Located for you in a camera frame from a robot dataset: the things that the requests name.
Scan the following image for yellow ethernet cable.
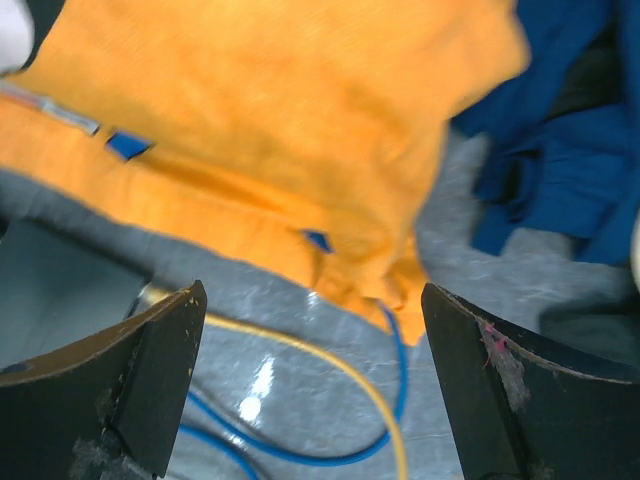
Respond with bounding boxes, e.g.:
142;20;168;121
142;284;410;480

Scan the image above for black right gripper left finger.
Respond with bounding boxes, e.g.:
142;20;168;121
1;281;207;479

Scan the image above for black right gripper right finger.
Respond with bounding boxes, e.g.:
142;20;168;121
421;284;639;479

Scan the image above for black network switch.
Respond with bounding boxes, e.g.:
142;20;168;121
1;220;149;372

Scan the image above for blue ethernet cable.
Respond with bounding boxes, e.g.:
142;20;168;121
177;302;410;480

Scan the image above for blue and black garment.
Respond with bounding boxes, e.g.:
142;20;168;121
453;1;639;265

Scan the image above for orange Mickey Mouse pillow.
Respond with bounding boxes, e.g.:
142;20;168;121
1;1;529;344

